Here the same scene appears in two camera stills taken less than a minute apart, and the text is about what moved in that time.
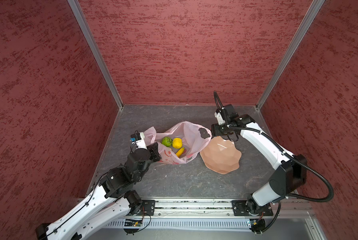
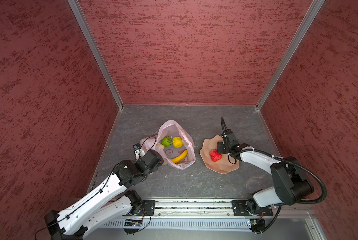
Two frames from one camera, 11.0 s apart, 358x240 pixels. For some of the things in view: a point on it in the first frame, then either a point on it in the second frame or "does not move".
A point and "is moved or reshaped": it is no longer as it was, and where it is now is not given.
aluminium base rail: [216, 207] does not move
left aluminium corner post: [80, 14] does not move
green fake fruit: [167, 141] does not move
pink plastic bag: [192, 141] is moved or reshaped
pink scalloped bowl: [221, 155] does not move
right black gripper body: [222, 130] -> [223, 148]
